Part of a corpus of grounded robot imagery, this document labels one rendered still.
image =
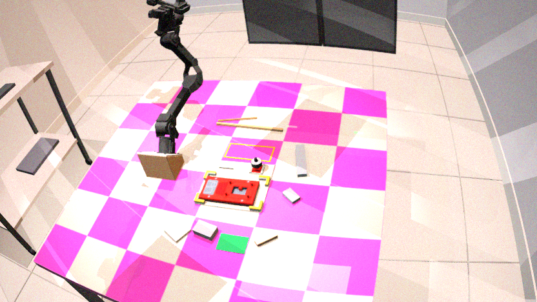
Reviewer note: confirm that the green flat rectangular mat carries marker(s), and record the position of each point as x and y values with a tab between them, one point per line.
232	243

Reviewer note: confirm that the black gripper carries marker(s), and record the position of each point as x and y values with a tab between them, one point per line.
179	7

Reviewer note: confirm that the black wheel with grey rim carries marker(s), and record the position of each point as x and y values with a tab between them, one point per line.
256	164

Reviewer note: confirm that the red flat rectangular tray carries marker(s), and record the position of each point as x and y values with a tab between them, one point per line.
229	191

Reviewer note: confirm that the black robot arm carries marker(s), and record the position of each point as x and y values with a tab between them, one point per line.
166	123

